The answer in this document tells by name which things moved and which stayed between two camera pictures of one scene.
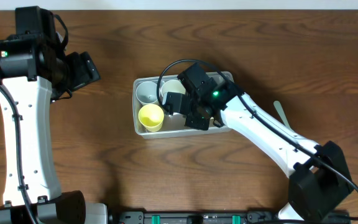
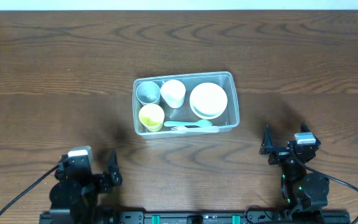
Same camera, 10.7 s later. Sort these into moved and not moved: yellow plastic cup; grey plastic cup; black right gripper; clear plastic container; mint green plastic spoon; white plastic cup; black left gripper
Moved: mint green plastic spoon; black right gripper; black left gripper
Not moved: grey plastic cup; yellow plastic cup; white plastic cup; clear plastic container
